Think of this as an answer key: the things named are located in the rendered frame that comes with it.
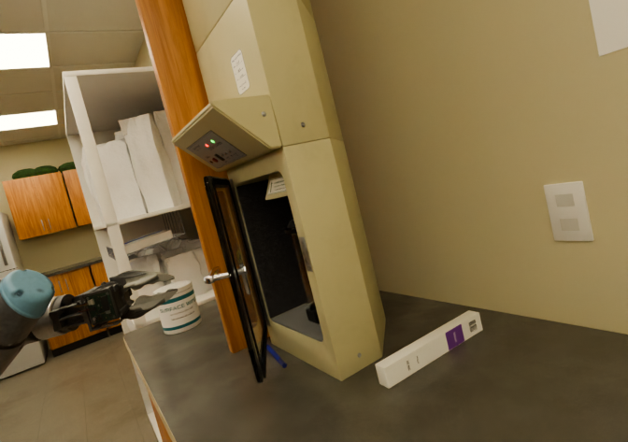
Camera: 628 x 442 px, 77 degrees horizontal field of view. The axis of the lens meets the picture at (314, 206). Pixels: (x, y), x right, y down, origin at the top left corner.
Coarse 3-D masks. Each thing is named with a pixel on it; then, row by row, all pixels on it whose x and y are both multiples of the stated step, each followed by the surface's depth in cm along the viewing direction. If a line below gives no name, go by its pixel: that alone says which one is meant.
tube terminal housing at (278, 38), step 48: (240, 0) 74; (288, 0) 77; (288, 48) 76; (240, 96) 84; (288, 96) 75; (288, 144) 75; (336, 144) 87; (288, 192) 77; (336, 192) 80; (336, 240) 79; (336, 288) 78; (288, 336) 94; (336, 336) 78
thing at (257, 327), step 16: (208, 192) 70; (224, 192) 88; (224, 208) 82; (240, 240) 95; (224, 256) 71; (240, 256) 88; (240, 304) 72; (256, 304) 94; (240, 320) 72; (256, 320) 87; (256, 336) 81; (256, 352) 76; (256, 368) 73
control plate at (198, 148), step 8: (208, 136) 80; (216, 136) 79; (192, 144) 89; (200, 144) 87; (208, 144) 84; (216, 144) 82; (224, 144) 80; (200, 152) 92; (208, 152) 89; (216, 152) 87; (224, 152) 85; (232, 152) 83; (240, 152) 81; (208, 160) 94; (232, 160) 87
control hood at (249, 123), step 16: (256, 96) 72; (208, 112) 70; (224, 112) 69; (240, 112) 70; (256, 112) 72; (272, 112) 74; (192, 128) 81; (208, 128) 77; (224, 128) 74; (240, 128) 71; (256, 128) 72; (272, 128) 73; (176, 144) 94; (240, 144) 77; (256, 144) 74; (272, 144) 73; (240, 160) 85
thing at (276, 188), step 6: (276, 174) 87; (270, 180) 88; (276, 180) 86; (282, 180) 85; (270, 186) 88; (276, 186) 86; (282, 186) 85; (270, 192) 87; (276, 192) 86; (282, 192) 84; (270, 198) 87
